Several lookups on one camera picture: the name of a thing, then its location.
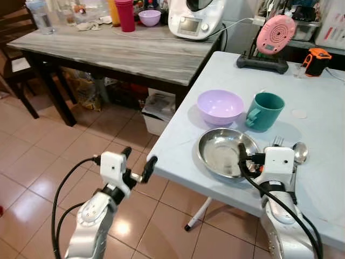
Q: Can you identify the stainless steel plate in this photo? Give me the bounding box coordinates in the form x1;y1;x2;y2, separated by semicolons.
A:
197;128;261;179

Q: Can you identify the steel spoon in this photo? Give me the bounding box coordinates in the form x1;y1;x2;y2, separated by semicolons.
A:
291;142;309;187

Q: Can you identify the teal plastic mug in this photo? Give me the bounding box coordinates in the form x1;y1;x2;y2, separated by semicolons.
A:
246;92;285;132

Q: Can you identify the white plastic bin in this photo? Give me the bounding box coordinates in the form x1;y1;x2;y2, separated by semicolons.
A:
141;89;177;137

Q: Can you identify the large purple plastic bowl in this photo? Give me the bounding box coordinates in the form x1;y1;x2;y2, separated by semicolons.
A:
197;90;245;126

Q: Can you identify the white folding table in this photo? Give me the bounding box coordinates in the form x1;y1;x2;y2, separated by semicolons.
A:
147;51;345;251

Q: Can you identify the yellow printed bag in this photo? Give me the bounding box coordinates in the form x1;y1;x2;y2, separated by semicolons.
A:
62;67;103;111

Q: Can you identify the grey wood-grain table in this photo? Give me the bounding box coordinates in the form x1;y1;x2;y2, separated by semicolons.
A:
6;21;228;127

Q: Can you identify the orange and black tool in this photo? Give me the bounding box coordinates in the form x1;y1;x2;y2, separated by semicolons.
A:
302;47;333;78

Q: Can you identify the pink round device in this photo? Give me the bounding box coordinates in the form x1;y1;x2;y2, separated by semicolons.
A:
256;15;296;55

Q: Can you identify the crumpled beige cloth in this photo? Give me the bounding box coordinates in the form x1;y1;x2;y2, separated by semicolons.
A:
75;17;112;31

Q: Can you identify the red plastic tumbler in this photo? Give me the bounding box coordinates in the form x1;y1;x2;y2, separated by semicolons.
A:
114;0;136;33

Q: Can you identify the small purple bowl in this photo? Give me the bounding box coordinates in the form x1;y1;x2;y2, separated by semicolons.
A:
139;10;162;27

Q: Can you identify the grey plastic container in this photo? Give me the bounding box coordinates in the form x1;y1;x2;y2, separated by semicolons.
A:
291;21;321;43

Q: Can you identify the dark wooden chair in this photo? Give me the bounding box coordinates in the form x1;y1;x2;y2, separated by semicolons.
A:
0;0;41;119

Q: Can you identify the white kitchen machine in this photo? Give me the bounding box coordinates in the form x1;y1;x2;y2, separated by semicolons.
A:
168;0;227;41

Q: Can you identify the white plastic basket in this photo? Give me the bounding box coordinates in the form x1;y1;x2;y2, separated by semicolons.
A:
315;0;345;50

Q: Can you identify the clear blue-lidded water bottle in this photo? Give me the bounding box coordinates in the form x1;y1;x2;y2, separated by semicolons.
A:
25;0;56;35

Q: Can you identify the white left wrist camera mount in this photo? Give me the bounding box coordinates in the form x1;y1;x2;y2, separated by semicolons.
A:
100;152;128;182

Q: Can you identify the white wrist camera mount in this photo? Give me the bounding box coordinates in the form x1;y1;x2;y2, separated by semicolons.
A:
264;146;295;182
100;152;128;182

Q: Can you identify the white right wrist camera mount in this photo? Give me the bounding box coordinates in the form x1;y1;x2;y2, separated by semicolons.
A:
264;146;295;182

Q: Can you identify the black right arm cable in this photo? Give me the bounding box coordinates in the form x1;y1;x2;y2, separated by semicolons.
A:
238;159;324;259

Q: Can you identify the white power cable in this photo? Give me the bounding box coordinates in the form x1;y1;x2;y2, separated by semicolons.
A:
112;18;255;40

